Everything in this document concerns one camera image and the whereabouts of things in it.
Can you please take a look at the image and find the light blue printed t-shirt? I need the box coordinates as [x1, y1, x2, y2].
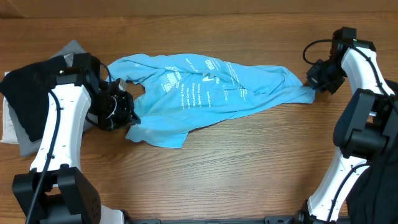
[108, 54, 315, 148]

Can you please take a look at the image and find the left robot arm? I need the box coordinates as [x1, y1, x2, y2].
[12, 53, 141, 223]

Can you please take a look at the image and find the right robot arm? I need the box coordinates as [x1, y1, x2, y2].
[265, 27, 397, 223]

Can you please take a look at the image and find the black folded garment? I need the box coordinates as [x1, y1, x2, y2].
[1, 56, 67, 141]

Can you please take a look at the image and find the grey folded garment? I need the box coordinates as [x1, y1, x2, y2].
[9, 40, 86, 157]

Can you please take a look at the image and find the white folded garment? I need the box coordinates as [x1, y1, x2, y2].
[0, 72, 19, 146]

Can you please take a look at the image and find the black garment at right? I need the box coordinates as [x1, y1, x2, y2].
[327, 88, 397, 223]

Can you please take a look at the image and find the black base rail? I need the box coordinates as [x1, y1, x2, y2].
[126, 216, 295, 224]

